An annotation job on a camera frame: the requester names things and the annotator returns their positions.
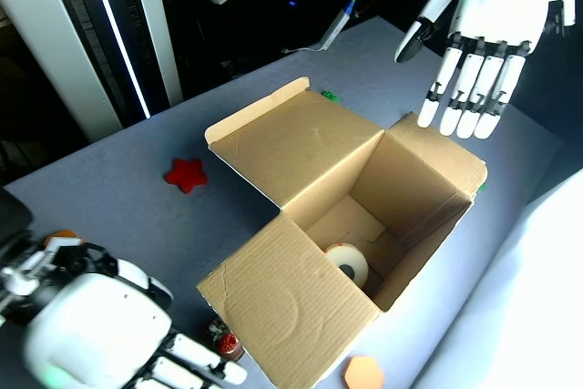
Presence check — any thin white cable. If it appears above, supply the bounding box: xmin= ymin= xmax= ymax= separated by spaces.
xmin=281 ymin=42 xmax=330 ymax=56

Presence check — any grey table cloth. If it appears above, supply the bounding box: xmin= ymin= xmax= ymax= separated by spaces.
xmin=0 ymin=15 xmax=564 ymax=389

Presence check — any white light strip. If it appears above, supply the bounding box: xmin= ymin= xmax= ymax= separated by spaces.
xmin=84 ymin=0 xmax=152 ymax=120

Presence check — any cardboard box with flaps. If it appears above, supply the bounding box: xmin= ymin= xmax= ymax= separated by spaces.
xmin=196 ymin=77 xmax=489 ymax=389

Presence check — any white metal frame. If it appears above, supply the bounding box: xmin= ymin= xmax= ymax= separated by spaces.
xmin=0 ymin=0 xmax=186 ymax=144

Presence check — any small orange block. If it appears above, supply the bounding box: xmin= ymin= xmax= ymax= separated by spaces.
xmin=44 ymin=229 xmax=86 ymax=244

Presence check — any red star toy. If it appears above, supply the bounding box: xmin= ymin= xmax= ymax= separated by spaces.
xmin=164 ymin=157 xmax=210 ymax=195

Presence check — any grey power adapter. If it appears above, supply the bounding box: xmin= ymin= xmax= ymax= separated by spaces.
xmin=321 ymin=8 xmax=354 ymax=51

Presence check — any orange hexagon block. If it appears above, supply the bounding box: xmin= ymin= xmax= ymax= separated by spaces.
xmin=343 ymin=354 xmax=386 ymax=389

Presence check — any chocolate cupcake toy with strawberry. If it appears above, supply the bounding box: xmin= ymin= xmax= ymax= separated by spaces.
xmin=207 ymin=318 xmax=247 ymax=362

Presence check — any white tape roll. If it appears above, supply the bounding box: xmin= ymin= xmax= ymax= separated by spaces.
xmin=323 ymin=242 xmax=370 ymax=290

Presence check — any white backdrop sheet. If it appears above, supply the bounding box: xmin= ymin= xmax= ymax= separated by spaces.
xmin=409 ymin=169 xmax=583 ymax=389

